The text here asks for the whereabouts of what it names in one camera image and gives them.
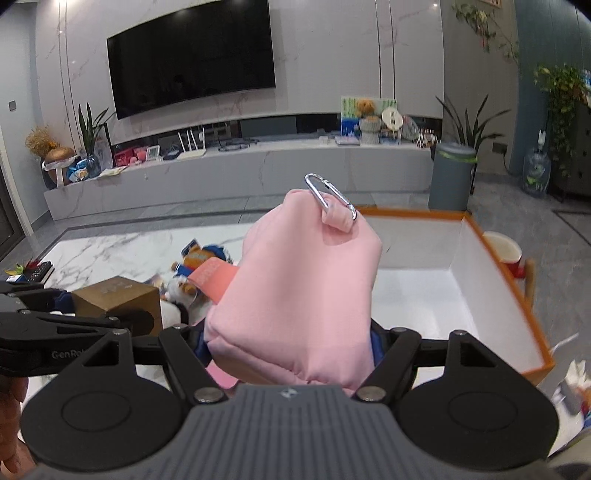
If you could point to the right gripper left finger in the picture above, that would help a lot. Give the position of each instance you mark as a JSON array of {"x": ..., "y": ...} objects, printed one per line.
[{"x": 187, "y": 376}]

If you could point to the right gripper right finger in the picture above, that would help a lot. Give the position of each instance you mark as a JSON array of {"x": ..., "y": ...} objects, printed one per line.
[{"x": 394, "y": 353}]

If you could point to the pink fabric pouch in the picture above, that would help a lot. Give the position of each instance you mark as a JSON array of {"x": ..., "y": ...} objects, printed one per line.
[{"x": 295, "y": 310}]

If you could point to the black remote control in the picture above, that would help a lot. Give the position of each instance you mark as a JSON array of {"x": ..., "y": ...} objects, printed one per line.
[{"x": 38, "y": 271}]

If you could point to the brown cardboard box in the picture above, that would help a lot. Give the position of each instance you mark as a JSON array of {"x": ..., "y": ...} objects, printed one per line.
[{"x": 136, "y": 305}]

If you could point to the orange storage box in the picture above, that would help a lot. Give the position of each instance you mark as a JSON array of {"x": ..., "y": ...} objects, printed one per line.
[{"x": 437, "y": 274}]

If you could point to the left potted plant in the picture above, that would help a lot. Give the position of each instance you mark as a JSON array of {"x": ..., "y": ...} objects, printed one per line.
[{"x": 90, "y": 126}]

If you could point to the red white cup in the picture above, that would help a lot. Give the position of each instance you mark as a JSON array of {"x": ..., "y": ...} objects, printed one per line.
[{"x": 508, "y": 251}]

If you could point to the dried flower basket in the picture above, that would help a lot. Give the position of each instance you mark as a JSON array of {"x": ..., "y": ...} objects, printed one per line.
[{"x": 55, "y": 159}]

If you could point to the white wifi router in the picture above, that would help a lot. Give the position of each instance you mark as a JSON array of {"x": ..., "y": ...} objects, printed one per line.
[{"x": 192, "y": 144}]

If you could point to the grey trash bin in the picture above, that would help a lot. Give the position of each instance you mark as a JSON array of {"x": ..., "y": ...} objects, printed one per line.
[{"x": 452, "y": 177}]

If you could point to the silver carabiner clip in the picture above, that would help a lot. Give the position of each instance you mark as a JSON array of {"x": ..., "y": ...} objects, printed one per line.
[{"x": 326, "y": 194}]

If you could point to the teddy bear on shelf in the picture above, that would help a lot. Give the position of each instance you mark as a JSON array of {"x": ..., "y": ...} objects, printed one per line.
[{"x": 370, "y": 123}]

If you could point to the potted plant by bin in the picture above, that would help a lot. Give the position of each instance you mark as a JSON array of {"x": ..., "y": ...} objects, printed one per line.
[{"x": 472, "y": 131}]

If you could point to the blue water jug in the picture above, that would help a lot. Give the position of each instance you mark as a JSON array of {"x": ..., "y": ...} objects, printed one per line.
[{"x": 536, "y": 169}]

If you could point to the black wall television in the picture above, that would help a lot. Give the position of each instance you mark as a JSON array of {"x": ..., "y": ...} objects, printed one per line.
[{"x": 211, "y": 49}]

